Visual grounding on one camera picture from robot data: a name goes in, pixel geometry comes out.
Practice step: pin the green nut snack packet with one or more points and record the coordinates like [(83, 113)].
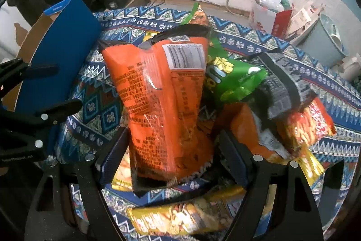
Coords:
[(196, 16)]

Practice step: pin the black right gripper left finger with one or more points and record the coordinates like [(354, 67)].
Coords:
[(68, 203)]

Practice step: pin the blue cardboard box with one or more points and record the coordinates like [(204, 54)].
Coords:
[(59, 42)]

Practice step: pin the red orange snack packet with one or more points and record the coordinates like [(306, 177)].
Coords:
[(301, 129)]

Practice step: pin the orange green snack bag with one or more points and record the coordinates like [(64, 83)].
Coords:
[(247, 129)]

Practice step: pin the blue patterned tablecloth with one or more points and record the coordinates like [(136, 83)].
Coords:
[(99, 118)]

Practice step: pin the small yellow snack packet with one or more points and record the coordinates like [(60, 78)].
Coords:
[(310, 166)]

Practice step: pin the small cardboard box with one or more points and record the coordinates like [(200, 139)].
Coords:
[(137, 3)]

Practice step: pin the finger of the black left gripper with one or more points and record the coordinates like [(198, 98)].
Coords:
[(16, 122), (15, 71)]

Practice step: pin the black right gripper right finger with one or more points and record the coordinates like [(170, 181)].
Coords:
[(294, 215)]

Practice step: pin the light blue trash bin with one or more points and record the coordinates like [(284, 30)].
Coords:
[(324, 42)]

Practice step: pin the black grey snack bag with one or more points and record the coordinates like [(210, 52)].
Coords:
[(282, 91)]

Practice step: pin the white red paper bag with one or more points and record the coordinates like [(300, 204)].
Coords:
[(271, 16)]

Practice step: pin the long yellow snack pack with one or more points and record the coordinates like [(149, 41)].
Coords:
[(208, 213)]

